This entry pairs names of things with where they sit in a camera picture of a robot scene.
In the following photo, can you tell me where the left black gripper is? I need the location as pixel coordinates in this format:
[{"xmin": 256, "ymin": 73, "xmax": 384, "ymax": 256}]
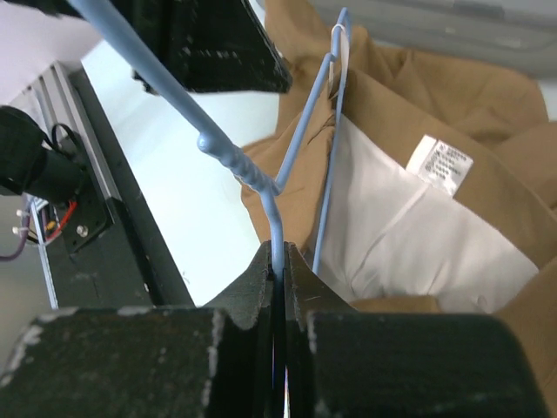
[{"xmin": 37, "ymin": 0, "xmax": 293, "ymax": 95}]

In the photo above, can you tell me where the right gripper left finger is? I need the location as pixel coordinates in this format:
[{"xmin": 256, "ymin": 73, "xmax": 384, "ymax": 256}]
[{"xmin": 1, "ymin": 244, "xmax": 273, "ymax": 417}]

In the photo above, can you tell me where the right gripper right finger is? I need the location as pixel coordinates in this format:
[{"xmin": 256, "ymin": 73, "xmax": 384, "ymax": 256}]
[{"xmin": 285, "ymin": 244, "xmax": 549, "ymax": 417}]

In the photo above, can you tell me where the blue wire hanger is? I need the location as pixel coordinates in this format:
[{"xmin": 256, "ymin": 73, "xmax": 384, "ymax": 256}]
[{"xmin": 67, "ymin": 0, "xmax": 353, "ymax": 275}]

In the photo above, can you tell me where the tan garment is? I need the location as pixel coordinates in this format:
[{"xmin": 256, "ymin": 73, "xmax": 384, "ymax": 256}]
[{"xmin": 239, "ymin": 0, "xmax": 557, "ymax": 418}]

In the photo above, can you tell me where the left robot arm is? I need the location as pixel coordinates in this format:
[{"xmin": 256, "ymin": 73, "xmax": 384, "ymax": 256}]
[{"xmin": 1, "ymin": 1, "xmax": 292, "ymax": 204}]

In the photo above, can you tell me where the clear plastic tray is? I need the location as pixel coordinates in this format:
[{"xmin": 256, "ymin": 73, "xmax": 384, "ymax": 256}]
[{"xmin": 312, "ymin": 0, "xmax": 556, "ymax": 78}]

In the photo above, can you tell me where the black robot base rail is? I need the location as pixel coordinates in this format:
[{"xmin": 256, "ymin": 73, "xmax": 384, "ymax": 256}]
[{"xmin": 8, "ymin": 60, "xmax": 195, "ymax": 310}]

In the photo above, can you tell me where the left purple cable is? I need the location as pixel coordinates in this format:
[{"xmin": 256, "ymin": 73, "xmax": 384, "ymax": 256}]
[{"xmin": 0, "ymin": 195, "xmax": 36, "ymax": 263}]

